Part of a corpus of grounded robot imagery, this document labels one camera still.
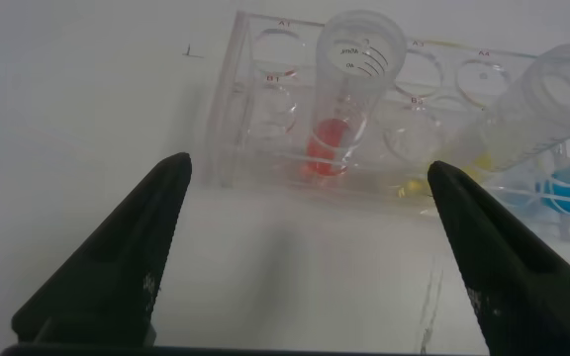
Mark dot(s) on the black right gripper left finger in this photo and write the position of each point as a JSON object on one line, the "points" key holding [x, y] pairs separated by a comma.
{"points": [[112, 282]]}

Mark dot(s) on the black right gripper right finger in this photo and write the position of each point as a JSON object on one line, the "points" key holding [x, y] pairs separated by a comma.
{"points": [[527, 292]]}

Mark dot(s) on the test tube with yellow pigment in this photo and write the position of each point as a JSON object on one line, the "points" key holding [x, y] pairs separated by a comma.
{"points": [[517, 123]]}

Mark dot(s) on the test tube with red pigment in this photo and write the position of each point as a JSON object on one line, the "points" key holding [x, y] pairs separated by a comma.
{"points": [[332, 143]]}

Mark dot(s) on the clear acrylic test tube rack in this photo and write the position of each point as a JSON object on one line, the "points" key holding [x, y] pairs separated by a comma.
{"points": [[245, 123]]}

